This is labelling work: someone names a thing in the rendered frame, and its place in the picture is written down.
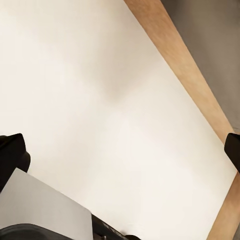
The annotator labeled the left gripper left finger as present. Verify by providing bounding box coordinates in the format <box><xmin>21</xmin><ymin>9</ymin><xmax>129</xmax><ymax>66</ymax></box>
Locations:
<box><xmin>0</xmin><ymin>133</ymin><xmax>26</xmax><ymax>193</ymax></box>

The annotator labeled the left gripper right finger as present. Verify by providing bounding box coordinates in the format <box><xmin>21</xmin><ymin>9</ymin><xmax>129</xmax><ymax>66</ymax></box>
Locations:
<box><xmin>224</xmin><ymin>132</ymin><xmax>240</xmax><ymax>173</ymax></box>

